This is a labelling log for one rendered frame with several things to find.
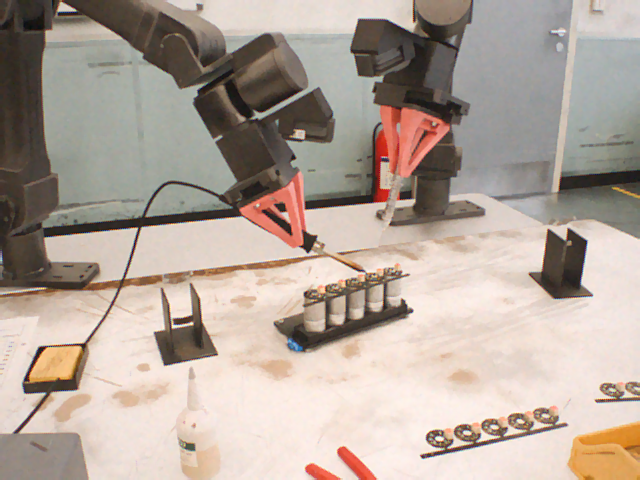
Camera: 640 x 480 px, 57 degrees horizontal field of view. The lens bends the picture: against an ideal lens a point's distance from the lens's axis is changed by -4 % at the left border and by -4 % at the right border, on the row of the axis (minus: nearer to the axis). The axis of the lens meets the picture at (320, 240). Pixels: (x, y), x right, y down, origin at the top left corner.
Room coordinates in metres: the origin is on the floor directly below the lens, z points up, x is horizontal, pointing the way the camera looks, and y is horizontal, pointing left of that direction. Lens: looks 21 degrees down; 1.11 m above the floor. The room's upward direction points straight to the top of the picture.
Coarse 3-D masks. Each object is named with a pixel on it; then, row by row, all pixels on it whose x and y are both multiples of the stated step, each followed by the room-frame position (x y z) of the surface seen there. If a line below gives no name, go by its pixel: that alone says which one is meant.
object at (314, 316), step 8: (320, 304) 0.61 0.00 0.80; (304, 312) 0.61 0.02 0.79; (312, 312) 0.61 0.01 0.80; (320, 312) 0.61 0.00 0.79; (304, 320) 0.61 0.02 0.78; (312, 320) 0.60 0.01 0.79; (320, 320) 0.61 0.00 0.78; (304, 328) 0.61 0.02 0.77; (312, 328) 0.60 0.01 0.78; (320, 328) 0.61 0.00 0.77
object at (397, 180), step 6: (396, 168) 0.70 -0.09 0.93; (396, 174) 0.69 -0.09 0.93; (396, 180) 0.69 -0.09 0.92; (396, 186) 0.69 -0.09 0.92; (390, 192) 0.69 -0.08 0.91; (396, 192) 0.69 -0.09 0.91; (390, 198) 0.69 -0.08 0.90; (396, 198) 0.69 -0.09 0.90; (390, 204) 0.68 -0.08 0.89; (384, 210) 0.69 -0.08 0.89; (390, 210) 0.68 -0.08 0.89; (384, 216) 0.68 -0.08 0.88; (390, 216) 0.68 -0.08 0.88
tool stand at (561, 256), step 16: (560, 224) 0.80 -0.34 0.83; (560, 240) 0.75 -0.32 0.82; (576, 240) 0.77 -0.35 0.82; (544, 256) 0.79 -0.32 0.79; (560, 256) 0.75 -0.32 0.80; (576, 256) 0.76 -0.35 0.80; (544, 272) 0.79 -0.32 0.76; (560, 272) 0.74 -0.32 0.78; (576, 272) 0.76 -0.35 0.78; (544, 288) 0.76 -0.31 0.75; (560, 288) 0.75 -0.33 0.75; (576, 288) 0.75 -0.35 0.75
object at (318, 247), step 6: (318, 246) 0.68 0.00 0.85; (324, 246) 0.68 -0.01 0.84; (318, 252) 0.68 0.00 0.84; (324, 252) 0.68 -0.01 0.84; (330, 252) 0.68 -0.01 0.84; (336, 258) 0.68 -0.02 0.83; (342, 258) 0.68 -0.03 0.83; (348, 264) 0.67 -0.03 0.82; (354, 264) 0.67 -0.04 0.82; (360, 270) 0.67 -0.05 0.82
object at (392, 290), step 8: (392, 272) 0.68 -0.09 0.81; (400, 280) 0.67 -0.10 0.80; (384, 288) 0.67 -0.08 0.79; (392, 288) 0.67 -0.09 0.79; (400, 288) 0.67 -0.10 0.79; (384, 296) 0.67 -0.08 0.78; (392, 296) 0.67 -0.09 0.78; (400, 296) 0.67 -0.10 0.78; (384, 304) 0.67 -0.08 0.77; (392, 304) 0.67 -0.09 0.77
